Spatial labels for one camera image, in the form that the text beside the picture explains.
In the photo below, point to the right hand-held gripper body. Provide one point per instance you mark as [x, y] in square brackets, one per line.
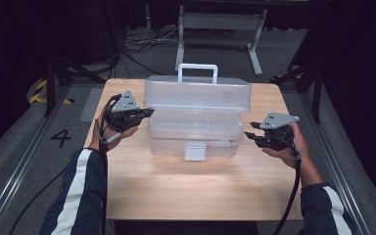
[277, 137]

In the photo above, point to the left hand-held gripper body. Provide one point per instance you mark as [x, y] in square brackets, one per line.
[124, 117]

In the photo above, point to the clear plastic storage box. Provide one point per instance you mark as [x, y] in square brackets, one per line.
[196, 124]

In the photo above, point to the person's right hand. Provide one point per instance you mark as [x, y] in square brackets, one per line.
[295, 156]

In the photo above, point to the person's left hand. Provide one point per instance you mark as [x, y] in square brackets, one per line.
[106, 138]

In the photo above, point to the black tripod stand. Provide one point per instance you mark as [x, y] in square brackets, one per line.
[50, 88]
[316, 91]

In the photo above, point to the grey metal floor rail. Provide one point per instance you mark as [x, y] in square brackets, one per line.
[336, 163]
[19, 169]

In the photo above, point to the grey metal table frame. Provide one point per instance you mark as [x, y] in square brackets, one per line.
[220, 21]

